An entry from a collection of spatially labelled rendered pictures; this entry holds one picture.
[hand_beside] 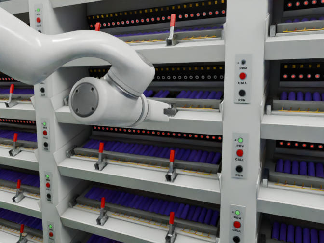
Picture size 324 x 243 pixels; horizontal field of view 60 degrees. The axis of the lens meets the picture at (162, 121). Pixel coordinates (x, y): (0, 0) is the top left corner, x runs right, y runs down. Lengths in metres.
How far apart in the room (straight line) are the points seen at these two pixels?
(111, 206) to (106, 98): 0.66
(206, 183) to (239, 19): 0.46
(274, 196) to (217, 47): 0.42
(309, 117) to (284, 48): 0.18
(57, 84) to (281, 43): 0.75
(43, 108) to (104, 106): 0.65
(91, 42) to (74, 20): 0.70
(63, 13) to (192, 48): 0.54
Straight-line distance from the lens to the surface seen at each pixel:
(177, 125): 0.81
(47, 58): 0.49
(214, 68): 0.92
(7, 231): 1.55
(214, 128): 0.78
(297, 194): 0.83
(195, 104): 0.85
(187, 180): 0.86
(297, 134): 0.76
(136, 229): 1.02
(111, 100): 0.49
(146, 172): 0.93
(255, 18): 0.76
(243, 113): 0.75
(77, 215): 1.15
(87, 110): 0.50
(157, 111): 0.64
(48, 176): 1.15
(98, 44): 0.48
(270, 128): 0.75
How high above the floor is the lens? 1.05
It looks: 8 degrees down
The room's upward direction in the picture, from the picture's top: straight up
